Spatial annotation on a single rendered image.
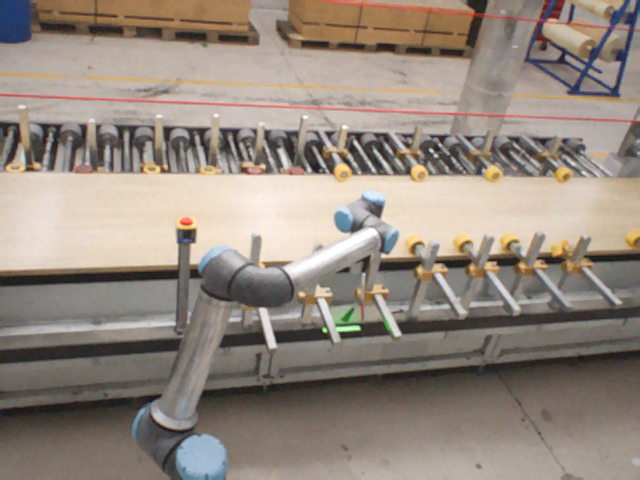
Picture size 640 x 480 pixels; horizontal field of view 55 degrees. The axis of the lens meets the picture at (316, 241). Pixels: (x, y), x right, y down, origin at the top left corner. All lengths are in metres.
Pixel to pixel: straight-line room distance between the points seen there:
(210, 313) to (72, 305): 1.03
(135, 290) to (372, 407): 1.40
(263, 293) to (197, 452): 0.55
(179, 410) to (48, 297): 0.93
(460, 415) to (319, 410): 0.76
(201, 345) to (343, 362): 1.51
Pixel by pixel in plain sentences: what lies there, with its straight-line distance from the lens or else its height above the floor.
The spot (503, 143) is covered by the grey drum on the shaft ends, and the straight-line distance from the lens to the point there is 4.43.
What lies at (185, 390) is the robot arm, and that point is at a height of 1.00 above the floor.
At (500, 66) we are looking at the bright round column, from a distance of 6.11.
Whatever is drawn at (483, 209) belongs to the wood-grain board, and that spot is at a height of 0.90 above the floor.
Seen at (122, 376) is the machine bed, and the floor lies 0.21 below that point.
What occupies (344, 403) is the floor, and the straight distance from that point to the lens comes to 3.30.
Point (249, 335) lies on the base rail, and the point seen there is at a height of 0.69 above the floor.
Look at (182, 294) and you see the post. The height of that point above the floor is 0.90.
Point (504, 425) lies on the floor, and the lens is 3.52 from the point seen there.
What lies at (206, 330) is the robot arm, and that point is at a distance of 1.81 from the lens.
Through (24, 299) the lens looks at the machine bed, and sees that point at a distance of 2.70.
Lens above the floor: 2.45
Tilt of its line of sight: 34 degrees down
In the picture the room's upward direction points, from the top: 10 degrees clockwise
